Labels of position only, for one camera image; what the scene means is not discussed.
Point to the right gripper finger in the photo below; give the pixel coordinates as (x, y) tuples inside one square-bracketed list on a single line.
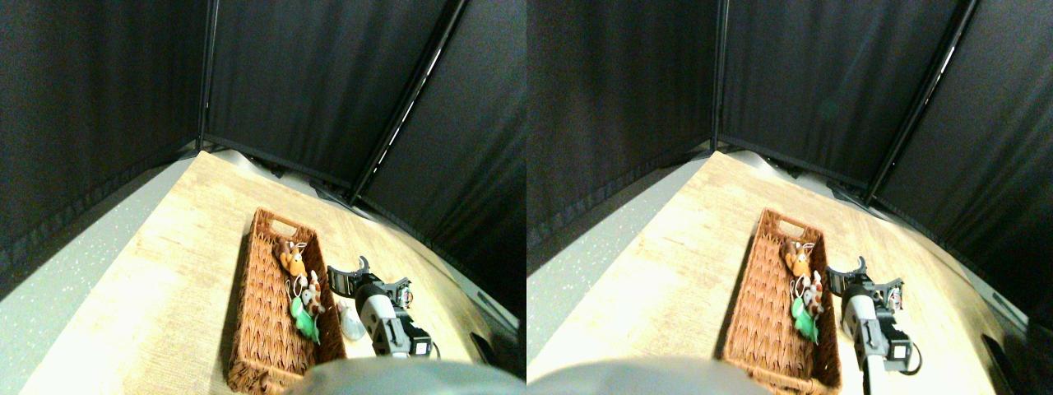
[(844, 283), (866, 266), (367, 265), (344, 282)]

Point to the brown and white plush toy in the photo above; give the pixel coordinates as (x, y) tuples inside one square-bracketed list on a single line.
[(814, 296), (313, 296)]

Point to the orange plush toy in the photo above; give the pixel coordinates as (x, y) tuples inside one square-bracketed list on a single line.
[(292, 259), (798, 259)]

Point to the green plush toy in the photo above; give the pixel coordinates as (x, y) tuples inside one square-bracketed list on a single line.
[(306, 327), (806, 327)]

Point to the grey plush toy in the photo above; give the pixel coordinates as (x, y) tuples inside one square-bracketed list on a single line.
[(354, 323)]

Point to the brown wicker basket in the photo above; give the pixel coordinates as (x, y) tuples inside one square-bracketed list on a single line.
[(263, 329), (761, 329)]

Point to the black curtain stand pole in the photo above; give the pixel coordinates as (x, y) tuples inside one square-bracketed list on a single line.
[(925, 90), (208, 82), (411, 90), (721, 82)]

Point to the black bracket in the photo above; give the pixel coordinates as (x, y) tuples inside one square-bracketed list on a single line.
[(895, 295)]

